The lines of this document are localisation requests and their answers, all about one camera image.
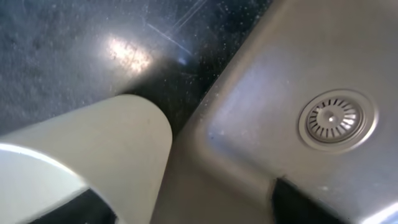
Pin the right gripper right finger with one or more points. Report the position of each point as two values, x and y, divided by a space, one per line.
295 208

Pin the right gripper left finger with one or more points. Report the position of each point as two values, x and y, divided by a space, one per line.
84 211

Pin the white cup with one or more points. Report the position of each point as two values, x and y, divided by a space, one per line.
118 140

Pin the steel sink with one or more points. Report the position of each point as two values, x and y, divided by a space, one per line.
264 102

